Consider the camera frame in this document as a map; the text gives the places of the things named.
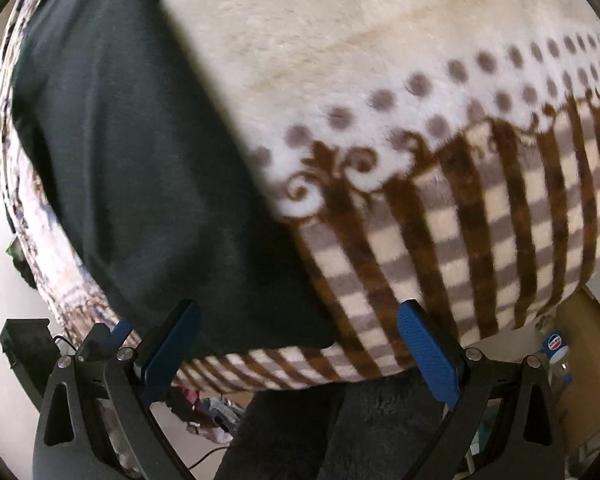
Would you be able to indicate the dark striped sweater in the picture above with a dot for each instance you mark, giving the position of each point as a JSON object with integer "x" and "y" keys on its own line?
{"x": 155, "y": 185}

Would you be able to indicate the black cloth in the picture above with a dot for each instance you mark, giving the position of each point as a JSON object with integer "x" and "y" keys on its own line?
{"x": 22, "y": 267}

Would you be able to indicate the blue cap plastic bottle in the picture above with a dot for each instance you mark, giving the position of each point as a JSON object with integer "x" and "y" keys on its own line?
{"x": 557, "y": 360}

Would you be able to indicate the floral checked blanket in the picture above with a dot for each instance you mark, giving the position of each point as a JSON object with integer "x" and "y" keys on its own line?
{"x": 380, "y": 60}

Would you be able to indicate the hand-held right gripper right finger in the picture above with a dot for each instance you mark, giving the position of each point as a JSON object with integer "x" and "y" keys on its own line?
{"x": 427, "y": 355}

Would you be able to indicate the colourful small object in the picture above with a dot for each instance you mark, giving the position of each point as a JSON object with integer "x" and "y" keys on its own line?
{"x": 212, "y": 415}

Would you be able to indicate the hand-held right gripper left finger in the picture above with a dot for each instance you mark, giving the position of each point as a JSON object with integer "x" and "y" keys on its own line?
{"x": 172, "y": 350}

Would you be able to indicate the large cardboard box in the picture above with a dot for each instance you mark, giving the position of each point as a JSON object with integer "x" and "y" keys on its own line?
{"x": 590, "y": 360}

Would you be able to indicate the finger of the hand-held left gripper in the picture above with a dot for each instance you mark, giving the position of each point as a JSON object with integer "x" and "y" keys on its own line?
{"x": 122, "y": 330}

